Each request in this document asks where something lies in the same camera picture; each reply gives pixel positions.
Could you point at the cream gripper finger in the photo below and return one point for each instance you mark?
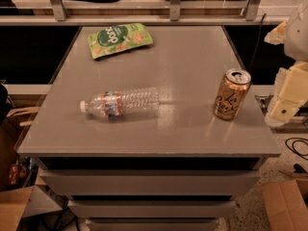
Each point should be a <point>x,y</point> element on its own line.
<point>277,35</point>
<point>290,93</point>

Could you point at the clear plastic water bottle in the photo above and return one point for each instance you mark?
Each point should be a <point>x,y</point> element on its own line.
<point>120,102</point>

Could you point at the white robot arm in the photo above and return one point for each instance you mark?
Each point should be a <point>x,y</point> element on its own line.
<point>296,38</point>

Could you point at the gold LaCroix soda can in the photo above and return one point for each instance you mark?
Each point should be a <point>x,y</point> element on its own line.
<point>232,91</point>

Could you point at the cardboard box right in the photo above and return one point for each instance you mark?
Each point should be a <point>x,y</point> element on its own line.
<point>286,204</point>

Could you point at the cardboard box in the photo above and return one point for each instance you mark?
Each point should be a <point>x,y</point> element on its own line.
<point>286,204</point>
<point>12,207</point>

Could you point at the green snack bag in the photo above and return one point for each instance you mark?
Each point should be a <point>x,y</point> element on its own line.
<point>118,38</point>

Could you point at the metal shelf rack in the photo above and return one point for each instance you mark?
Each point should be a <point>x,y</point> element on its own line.
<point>202,12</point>

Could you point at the cardboard box left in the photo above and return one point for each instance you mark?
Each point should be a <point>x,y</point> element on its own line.
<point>12,207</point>

